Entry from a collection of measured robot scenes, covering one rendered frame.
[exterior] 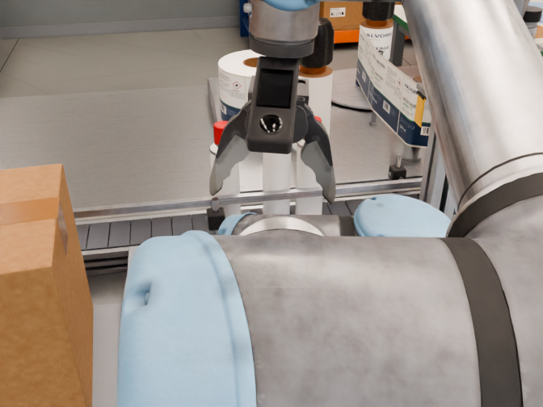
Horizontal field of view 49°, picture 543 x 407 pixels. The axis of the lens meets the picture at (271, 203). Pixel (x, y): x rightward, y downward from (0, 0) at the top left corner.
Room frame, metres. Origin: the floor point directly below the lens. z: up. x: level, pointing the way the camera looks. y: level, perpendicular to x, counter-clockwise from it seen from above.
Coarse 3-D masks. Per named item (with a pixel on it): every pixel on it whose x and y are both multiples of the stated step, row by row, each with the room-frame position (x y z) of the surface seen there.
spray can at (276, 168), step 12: (264, 156) 0.94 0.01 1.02; (276, 156) 0.93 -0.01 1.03; (288, 156) 0.94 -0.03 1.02; (264, 168) 0.94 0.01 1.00; (276, 168) 0.93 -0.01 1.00; (288, 168) 0.94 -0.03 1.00; (264, 180) 0.94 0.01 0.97; (276, 180) 0.93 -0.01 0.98; (288, 180) 0.94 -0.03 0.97; (264, 204) 0.94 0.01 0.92; (276, 204) 0.93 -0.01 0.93; (288, 204) 0.94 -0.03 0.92
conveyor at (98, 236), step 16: (256, 208) 0.99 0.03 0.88; (336, 208) 0.99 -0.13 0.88; (352, 208) 0.99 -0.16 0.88; (80, 224) 0.93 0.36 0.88; (96, 224) 0.93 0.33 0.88; (112, 224) 0.93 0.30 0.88; (128, 224) 0.93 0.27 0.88; (144, 224) 0.93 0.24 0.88; (160, 224) 0.93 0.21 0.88; (176, 224) 0.93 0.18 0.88; (192, 224) 0.94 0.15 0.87; (80, 240) 0.88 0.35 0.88; (96, 240) 0.88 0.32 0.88; (112, 240) 0.88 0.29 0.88; (128, 240) 0.88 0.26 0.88; (144, 240) 0.88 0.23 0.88
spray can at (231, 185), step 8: (216, 128) 0.92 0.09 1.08; (216, 136) 0.92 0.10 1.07; (216, 144) 0.92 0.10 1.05; (216, 152) 0.92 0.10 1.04; (232, 168) 0.92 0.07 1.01; (232, 176) 0.92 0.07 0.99; (224, 184) 0.91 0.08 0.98; (232, 184) 0.91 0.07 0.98; (224, 192) 0.91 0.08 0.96; (232, 192) 0.91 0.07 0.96; (224, 208) 0.91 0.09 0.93; (232, 208) 0.91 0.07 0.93; (240, 208) 0.93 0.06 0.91
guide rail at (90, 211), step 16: (256, 192) 0.91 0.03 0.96; (272, 192) 0.91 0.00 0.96; (288, 192) 0.91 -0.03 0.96; (304, 192) 0.92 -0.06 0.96; (320, 192) 0.92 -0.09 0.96; (336, 192) 0.93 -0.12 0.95; (352, 192) 0.93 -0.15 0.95; (80, 208) 0.86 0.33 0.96; (96, 208) 0.86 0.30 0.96; (112, 208) 0.86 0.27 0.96; (128, 208) 0.87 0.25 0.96; (144, 208) 0.87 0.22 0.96; (160, 208) 0.87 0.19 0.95; (176, 208) 0.88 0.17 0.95
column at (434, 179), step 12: (432, 132) 0.86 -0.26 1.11; (432, 144) 0.85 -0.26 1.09; (432, 156) 0.85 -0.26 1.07; (432, 168) 0.84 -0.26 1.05; (432, 180) 0.83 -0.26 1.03; (444, 180) 0.84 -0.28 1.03; (420, 192) 0.87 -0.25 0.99; (432, 192) 0.83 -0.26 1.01; (444, 192) 0.84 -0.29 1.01; (432, 204) 0.83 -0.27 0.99; (444, 204) 0.83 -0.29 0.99
